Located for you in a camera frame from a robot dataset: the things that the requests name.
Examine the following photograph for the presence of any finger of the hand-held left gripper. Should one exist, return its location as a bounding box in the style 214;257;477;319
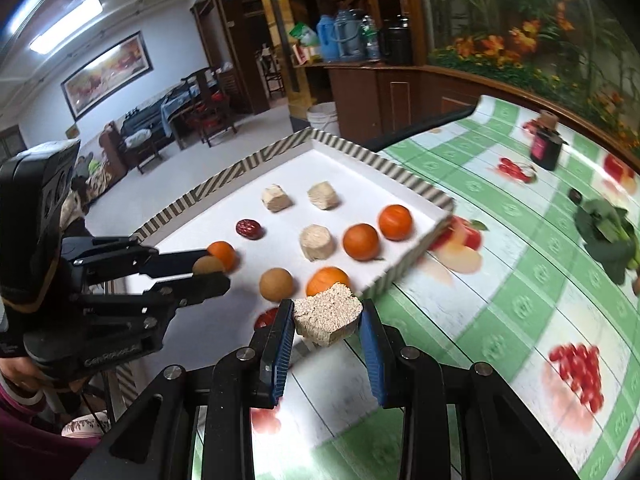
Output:
145;271;232;311
127;245;216;281

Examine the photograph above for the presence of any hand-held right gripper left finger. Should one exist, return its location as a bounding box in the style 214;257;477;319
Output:
72;299;296;480

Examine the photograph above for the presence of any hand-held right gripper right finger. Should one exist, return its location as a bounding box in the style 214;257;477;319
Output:
357;299;581;480

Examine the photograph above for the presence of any red jujube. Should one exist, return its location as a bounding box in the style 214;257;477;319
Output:
235;219;264;241
254;307;280;331

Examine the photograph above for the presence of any orange tangerine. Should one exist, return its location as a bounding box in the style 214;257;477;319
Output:
342;223;381;262
377;204;414;241
306;266;351;297
206;241;237;272

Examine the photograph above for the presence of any beige sugarcane chunk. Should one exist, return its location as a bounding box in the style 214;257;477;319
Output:
292;283;364;348
261;184;294;213
307;181;341;211
299;224;336;262

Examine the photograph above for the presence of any white tray with striped rim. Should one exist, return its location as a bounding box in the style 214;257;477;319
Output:
115;127;456;411

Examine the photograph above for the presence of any person's left hand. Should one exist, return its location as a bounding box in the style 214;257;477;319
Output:
0;352;46;396

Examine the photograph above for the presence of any dark wooden bench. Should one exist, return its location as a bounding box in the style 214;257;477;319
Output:
97;120;163;176

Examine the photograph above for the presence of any green checked fruit-print tablecloth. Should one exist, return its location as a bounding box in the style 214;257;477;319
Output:
192;95;640;480

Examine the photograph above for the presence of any dark wooden chair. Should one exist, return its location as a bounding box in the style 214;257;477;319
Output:
180;67;238;148

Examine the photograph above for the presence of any white plastic bucket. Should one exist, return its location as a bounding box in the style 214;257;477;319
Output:
306;102;342;138

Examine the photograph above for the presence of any ceiling light panel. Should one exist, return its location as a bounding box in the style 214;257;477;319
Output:
29;0;103;54

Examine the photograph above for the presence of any wooden cabinet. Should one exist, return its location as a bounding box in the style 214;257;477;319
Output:
295;59;476;148

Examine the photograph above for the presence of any green bok choy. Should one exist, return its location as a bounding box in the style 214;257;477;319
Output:
572;197;640;286

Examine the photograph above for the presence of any green and white bag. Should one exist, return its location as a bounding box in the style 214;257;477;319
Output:
289;21;321;51

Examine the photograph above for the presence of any black jar with red label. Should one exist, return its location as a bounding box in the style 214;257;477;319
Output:
529;127;570;172

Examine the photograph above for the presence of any blue plastic jug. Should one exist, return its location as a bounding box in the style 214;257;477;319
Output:
316;14;341;61

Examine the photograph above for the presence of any blue-grey thermos jug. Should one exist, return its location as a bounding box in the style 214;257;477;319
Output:
334;8;366;59

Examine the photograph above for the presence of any clear plastic bottle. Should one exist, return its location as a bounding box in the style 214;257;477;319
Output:
361;15;381;59

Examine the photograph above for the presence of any black kettle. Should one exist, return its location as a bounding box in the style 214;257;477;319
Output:
381;17;413;65

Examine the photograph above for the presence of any framed wall painting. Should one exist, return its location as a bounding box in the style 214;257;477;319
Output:
60;31;153;122

